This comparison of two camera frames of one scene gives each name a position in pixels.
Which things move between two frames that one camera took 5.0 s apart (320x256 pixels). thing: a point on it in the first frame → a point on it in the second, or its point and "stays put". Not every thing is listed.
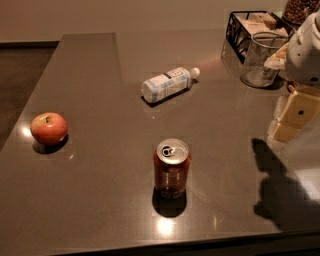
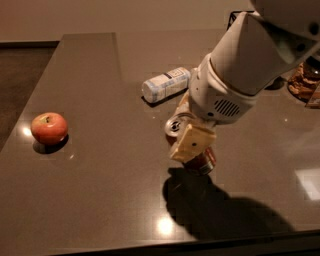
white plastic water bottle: (168, 83) stays put
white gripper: (304, 58) → (213, 95)
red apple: (48, 128) stays put
